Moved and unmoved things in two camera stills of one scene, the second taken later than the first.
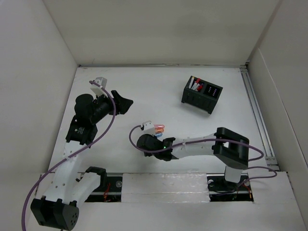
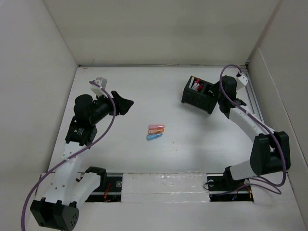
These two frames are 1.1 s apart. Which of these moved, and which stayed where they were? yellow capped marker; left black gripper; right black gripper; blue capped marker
Moved: right black gripper
Stayed: yellow capped marker; blue capped marker; left black gripper
